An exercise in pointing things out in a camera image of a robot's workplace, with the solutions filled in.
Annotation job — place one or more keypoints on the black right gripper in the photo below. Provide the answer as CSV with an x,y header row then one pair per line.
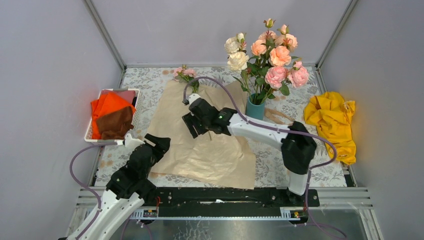
x,y
190,119

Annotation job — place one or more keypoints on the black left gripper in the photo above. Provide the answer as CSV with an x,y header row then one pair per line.
x,y
163,145

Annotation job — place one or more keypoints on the peach kraft wrapping paper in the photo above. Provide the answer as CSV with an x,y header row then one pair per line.
x,y
210,160

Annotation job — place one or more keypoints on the brown paper ribbon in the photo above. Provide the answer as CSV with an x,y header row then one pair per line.
x,y
278,117

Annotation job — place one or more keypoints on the peach rose stem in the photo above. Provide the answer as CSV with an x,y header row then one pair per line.
x,y
258,69

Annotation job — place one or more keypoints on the pink bud rose stem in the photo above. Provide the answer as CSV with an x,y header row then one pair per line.
x,y
279,58

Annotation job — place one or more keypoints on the cream rose stem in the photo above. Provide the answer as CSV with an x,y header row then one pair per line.
x,y
238,60

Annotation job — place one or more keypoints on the large pink rose stem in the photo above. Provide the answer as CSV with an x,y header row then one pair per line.
x,y
297,79

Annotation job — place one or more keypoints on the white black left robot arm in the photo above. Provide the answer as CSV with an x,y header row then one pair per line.
x,y
108,213

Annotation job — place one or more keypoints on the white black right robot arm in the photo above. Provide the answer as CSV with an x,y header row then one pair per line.
x,y
294,141

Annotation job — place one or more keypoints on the teal cylindrical vase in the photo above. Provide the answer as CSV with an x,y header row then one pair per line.
x,y
255,111

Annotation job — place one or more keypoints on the brown cloth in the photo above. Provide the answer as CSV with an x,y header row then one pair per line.
x,y
115,125

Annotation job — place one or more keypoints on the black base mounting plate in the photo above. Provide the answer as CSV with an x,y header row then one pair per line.
x,y
213,202

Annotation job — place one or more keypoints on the pink cloth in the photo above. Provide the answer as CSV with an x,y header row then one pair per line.
x,y
129,95

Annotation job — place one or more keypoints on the orange cloth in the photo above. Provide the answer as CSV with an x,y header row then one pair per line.
x,y
104,105

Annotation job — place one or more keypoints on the floral patterned table mat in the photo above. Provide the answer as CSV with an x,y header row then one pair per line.
x,y
220,89

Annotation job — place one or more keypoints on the yellow crumpled cloth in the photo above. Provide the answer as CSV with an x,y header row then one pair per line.
x,y
332,116

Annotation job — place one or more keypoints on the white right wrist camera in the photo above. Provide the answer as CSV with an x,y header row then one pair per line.
x,y
190,99

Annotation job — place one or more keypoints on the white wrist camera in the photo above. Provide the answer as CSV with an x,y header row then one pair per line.
x,y
130,142
190,99

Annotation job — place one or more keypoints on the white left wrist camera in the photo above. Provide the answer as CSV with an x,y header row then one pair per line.
x,y
130,142

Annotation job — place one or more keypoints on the aluminium frame rail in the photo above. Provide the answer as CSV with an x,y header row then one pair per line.
x,y
105,34

